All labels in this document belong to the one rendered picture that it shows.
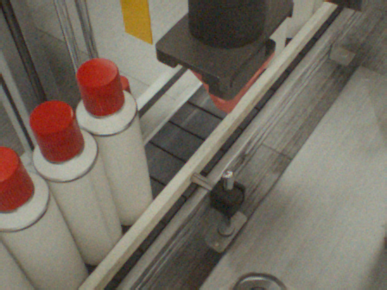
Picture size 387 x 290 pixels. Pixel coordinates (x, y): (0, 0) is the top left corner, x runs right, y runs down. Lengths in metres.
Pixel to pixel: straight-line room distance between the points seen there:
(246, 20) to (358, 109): 0.33
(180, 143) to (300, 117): 0.18
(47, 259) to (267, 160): 0.33
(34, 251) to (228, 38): 0.22
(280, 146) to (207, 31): 0.33
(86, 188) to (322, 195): 0.27
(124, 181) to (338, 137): 0.27
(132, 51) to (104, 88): 0.40
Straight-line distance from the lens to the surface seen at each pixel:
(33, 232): 0.41
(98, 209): 0.46
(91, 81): 0.40
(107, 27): 0.85
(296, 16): 0.71
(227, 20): 0.37
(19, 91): 0.55
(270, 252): 0.54
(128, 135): 0.44
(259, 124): 0.64
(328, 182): 0.60
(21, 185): 0.38
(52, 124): 0.38
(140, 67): 0.77
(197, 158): 0.56
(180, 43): 0.39
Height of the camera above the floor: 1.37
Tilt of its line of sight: 53 degrees down
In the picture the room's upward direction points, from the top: 3 degrees counter-clockwise
